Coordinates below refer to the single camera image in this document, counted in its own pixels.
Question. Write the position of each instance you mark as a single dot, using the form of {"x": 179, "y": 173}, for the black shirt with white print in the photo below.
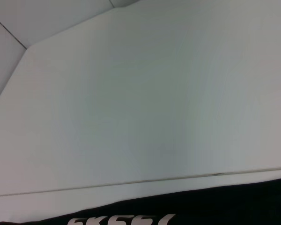
{"x": 224, "y": 206}

